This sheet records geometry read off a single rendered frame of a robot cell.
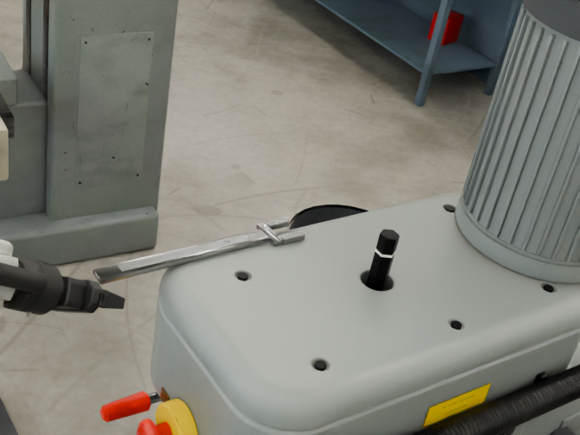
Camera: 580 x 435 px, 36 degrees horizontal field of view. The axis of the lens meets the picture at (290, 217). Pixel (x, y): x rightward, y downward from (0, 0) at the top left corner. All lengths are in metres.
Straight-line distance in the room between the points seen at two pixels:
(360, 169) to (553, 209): 4.11
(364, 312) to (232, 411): 0.18
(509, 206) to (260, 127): 4.35
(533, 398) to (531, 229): 0.19
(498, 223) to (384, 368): 0.26
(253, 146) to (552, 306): 4.17
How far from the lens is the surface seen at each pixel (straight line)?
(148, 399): 1.05
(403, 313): 0.94
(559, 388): 1.06
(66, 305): 1.56
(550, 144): 0.98
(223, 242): 0.97
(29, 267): 1.50
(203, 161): 4.88
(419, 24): 6.78
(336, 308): 0.92
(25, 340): 3.67
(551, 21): 0.95
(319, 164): 5.05
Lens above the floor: 2.45
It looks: 33 degrees down
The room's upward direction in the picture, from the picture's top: 11 degrees clockwise
